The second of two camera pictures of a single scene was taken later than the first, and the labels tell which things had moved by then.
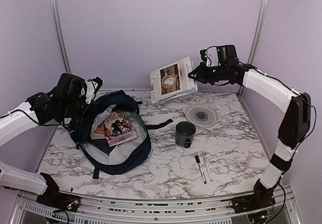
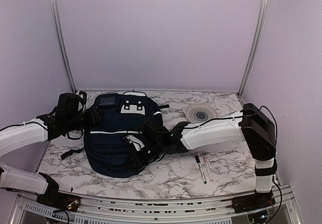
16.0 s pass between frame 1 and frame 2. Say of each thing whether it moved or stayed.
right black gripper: moved
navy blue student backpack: moved
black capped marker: stayed
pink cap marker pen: stayed
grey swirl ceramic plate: stayed
